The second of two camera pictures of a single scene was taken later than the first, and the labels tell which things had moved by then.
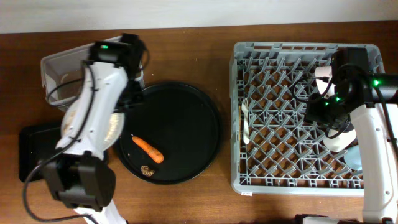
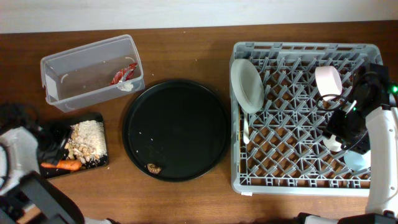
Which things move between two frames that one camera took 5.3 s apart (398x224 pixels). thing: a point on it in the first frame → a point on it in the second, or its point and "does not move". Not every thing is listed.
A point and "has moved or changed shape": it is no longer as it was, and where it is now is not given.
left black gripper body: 138,98 → 50,145
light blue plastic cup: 352,157 does not move
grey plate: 114,132 → 247,85
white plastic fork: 244,102 does not move
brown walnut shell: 145,170 → 153,169
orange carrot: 156,155 has moved or changed shape
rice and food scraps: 114,132 has moved or changed shape
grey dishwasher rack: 274,150 does not move
